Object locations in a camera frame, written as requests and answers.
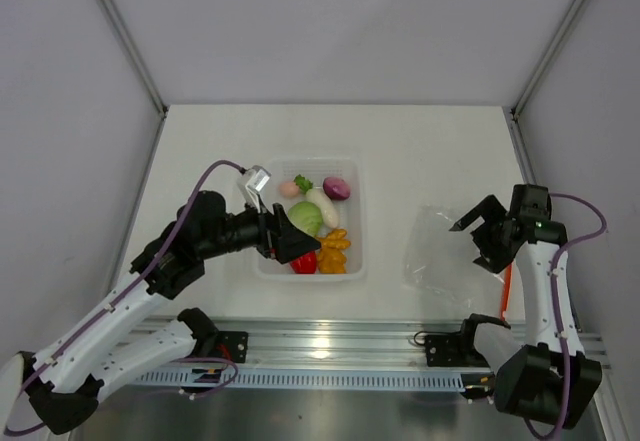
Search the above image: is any red bell pepper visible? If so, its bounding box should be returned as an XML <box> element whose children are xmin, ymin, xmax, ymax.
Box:
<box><xmin>289</xmin><ymin>251</ymin><xmax>317</xmax><ymax>275</ymax></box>

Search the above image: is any left aluminium frame post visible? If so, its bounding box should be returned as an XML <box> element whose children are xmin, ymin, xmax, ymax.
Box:
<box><xmin>75</xmin><ymin>0</ymin><xmax>168</xmax><ymax>118</ymax></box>

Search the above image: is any white plastic basket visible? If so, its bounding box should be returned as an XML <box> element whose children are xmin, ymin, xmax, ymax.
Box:
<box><xmin>254</xmin><ymin>155</ymin><xmax>366</xmax><ymax>283</ymax></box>

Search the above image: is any white radish with leaves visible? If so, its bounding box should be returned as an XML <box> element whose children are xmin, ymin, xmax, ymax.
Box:
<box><xmin>294</xmin><ymin>175</ymin><xmax>340</xmax><ymax>229</ymax></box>

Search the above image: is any clear zip top bag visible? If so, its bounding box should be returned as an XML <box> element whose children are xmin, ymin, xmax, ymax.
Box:
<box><xmin>403</xmin><ymin>205</ymin><xmax>504</xmax><ymax>319</ymax></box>

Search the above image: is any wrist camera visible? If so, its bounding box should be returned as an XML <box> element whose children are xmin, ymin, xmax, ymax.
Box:
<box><xmin>237</xmin><ymin>165</ymin><xmax>271</xmax><ymax>212</ymax></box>
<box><xmin>509</xmin><ymin>184</ymin><xmax>552</xmax><ymax>221</ymax></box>

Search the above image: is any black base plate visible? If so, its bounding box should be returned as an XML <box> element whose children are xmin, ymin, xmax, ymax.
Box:
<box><xmin>214</xmin><ymin>331</ymin><xmax>249</xmax><ymax>364</ymax></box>
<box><xmin>413</xmin><ymin>331</ymin><xmax>489</xmax><ymax>368</ymax></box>

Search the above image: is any green cabbage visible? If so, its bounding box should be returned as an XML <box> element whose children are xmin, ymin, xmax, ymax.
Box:
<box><xmin>287</xmin><ymin>201</ymin><xmax>324</xmax><ymax>237</ymax></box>

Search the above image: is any white slotted cable duct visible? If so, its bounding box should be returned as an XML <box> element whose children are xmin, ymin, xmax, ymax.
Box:
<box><xmin>133</xmin><ymin>367</ymin><xmax>465</xmax><ymax>393</ymax></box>

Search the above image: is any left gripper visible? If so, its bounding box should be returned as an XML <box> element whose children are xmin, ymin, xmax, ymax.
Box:
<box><xmin>199</xmin><ymin>193</ymin><xmax>320</xmax><ymax>263</ymax></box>

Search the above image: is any right aluminium frame post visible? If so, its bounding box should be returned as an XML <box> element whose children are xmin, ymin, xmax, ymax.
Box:
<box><xmin>508</xmin><ymin>0</ymin><xmax>615</xmax><ymax>118</ymax></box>

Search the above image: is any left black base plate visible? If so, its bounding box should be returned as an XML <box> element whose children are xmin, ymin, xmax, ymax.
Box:
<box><xmin>214</xmin><ymin>331</ymin><xmax>249</xmax><ymax>364</ymax></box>

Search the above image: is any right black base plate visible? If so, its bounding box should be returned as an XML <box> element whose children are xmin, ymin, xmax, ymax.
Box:
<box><xmin>413</xmin><ymin>331</ymin><xmax>489</xmax><ymax>368</ymax></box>

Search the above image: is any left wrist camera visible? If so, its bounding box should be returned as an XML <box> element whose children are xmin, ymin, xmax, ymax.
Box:
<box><xmin>237</xmin><ymin>165</ymin><xmax>271</xmax><ymax>212</ymax></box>

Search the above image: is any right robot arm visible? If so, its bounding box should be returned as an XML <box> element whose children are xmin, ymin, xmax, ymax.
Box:
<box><xmin>451</xmin><ymin>184</ymin><xmax>607</xmax><ymax>440</ymax></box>

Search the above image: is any aluminium frame post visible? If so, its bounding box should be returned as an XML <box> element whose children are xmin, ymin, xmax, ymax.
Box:
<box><xmin>75</xmin><ymin>0</ymin><xmax>168</xmax><ymax>118</ymax></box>
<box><xmin>508</xmin><ymin>0</ymin><xmax>615</xmax><ymax>118</ymax></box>

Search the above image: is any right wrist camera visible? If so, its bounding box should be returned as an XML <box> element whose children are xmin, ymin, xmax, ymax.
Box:
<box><xmin>509</xmin><ymin>184</ymin><xmax>552</xmax><ymax>221</ymax></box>

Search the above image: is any aluminium mounting rail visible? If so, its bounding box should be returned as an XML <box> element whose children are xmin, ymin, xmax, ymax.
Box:
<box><xmin>114</xmin><ymin>316</ymin><xmax>612</xmax><ymax>370</ymax></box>

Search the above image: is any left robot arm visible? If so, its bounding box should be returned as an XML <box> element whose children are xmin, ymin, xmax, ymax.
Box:
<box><xmin>19</xmin><ymin>191</ymin><xmax>321</xmax><ymax>435</ymax></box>

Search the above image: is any purple onion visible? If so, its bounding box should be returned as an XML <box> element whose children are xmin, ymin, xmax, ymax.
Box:
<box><xmin>323</xmin><ymin>177</ymin><xmax>351</xmax><ymax>201</ymax></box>

